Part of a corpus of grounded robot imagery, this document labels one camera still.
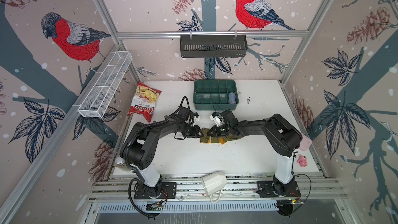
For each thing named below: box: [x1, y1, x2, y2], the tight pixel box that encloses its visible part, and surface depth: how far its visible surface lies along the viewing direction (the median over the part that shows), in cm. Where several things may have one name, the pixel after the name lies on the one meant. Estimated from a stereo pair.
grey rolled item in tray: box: [228, 92, 237, 105], surface depth 106 cm
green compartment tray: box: [192, 79, 239, 111], surface depth 113 cm
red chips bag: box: [126, 81, 162, 123], surface depth 105 cm
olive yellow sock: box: [199, 127, 237, 145], surface depth 91 cm
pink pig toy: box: [296, 154, 308, 167], surface depth 83 cm
